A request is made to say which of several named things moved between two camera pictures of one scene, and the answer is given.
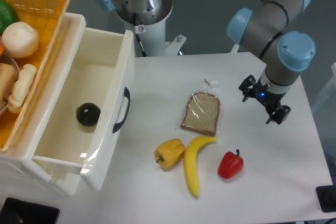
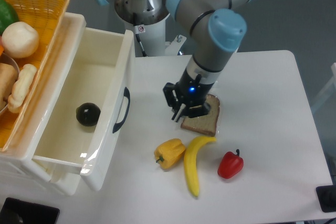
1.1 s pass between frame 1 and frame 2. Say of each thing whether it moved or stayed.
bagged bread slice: stayed
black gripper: moved
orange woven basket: stayed
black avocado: stayed
